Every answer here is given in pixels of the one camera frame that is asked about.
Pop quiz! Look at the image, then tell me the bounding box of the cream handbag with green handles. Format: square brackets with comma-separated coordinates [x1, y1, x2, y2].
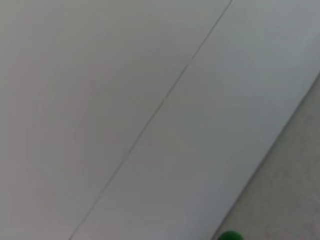
[216, 230, 245, 240]

